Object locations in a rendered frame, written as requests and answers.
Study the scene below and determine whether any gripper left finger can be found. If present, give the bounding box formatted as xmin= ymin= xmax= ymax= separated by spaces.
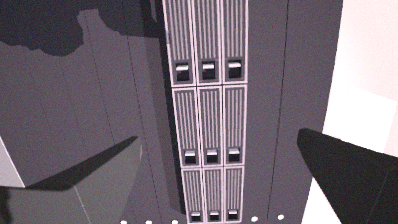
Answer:
xmin=0 ymin=136 xmax=142 ymax=224

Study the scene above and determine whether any black metal rack frame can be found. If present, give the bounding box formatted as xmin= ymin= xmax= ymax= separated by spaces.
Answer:
xmin=0 ymin=0 xmax=344 ymax=224

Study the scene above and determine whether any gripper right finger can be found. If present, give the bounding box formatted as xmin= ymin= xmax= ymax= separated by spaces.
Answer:
xmin=297 ymin=128 xmax=398 ymax=224

